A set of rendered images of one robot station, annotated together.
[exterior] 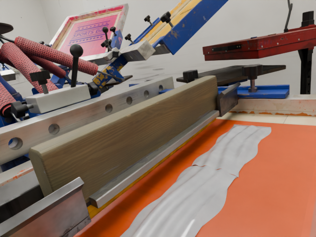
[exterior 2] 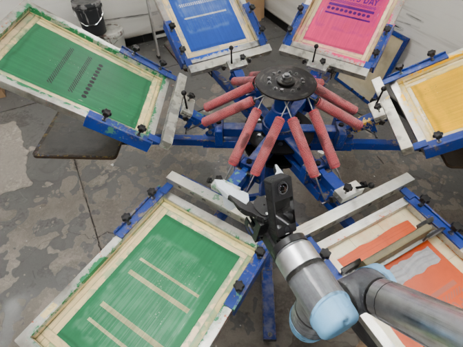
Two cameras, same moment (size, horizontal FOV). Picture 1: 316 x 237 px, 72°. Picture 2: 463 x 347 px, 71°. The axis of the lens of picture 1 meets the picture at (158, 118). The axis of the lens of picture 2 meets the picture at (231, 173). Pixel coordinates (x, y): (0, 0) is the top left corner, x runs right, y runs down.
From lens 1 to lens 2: 1.25 m
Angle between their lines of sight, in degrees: 36
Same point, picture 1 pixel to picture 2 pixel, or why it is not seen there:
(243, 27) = not seen: outside the picture
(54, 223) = not seen: hidden behind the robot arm
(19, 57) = (321, 129)
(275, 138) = (436, 268)
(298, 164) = (433, 285)
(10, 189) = (353, 264)
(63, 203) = not seen: hidden behind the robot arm
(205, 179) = (399, 275)
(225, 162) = (409, 271)
